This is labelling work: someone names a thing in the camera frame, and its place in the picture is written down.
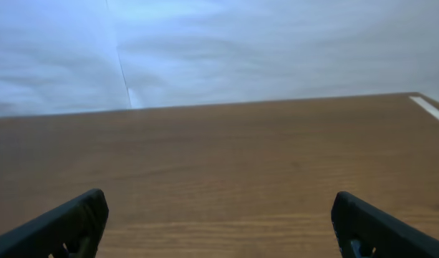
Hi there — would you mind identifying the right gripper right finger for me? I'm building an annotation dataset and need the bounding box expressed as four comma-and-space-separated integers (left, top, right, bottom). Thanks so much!
330, 191, 439, 258

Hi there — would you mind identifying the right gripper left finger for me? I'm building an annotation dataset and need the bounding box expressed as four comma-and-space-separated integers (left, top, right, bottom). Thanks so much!
0, 188, 110, 258

